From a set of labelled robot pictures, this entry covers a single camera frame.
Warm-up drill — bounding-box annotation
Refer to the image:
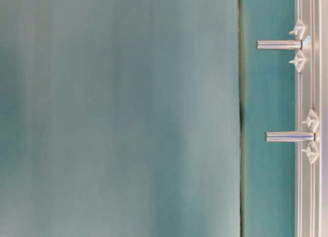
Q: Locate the lower steel shaft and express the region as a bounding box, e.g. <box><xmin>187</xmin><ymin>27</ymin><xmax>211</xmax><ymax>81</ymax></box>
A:
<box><xmin>264</xmin><ymin>131</ymin><xmax>315</xmax><ymax>142</ymax></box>

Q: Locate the steel shaft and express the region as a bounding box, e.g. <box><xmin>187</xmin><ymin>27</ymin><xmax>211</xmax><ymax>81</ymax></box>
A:
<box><xmin>256</xmin><ymin>40</ymin><xmax>302</xmax><ymax>50</ymax></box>
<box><xmin>264</xmin><ymin>131</ymin><xmax>315</xmax><ymax>142</ymax></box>

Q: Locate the upper steel shaft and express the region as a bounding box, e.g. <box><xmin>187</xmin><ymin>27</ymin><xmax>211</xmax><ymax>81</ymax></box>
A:
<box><xmin>256</xmin><ymin>40</ymin><xmax>302</xmax><ymax>50</ymax></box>

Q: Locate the silver aluminium extrusion rail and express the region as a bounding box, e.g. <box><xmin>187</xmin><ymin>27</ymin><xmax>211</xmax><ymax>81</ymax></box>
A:
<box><xmin>291</xmin><ymin>0</ymin><xmax>327</xmax><ymax>236</ymax></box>

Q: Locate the lower white shaft bracket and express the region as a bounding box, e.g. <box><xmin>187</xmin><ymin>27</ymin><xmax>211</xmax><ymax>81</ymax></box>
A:
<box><xmin>301</xmin><ymin>109</ymin><xmax>320</xmax><ymax>164</ymax></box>

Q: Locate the white shaft bracket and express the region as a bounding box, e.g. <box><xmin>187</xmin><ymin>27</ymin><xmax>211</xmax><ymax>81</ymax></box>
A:
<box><xmin>301</xmin><ymin>109</ymin><xmax>320</xmax><ymax>164</ymax></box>
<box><xmin>289</xmin><ymin>19</ymin><xmax>312</xmax><ymax>73</ymax></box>

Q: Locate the upper white shaft bracket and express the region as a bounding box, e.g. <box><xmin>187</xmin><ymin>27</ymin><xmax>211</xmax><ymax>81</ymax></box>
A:
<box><xmin>289</xmin><ymin>19</ymin><xmax>312</xmax><ymax>73</ymax></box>

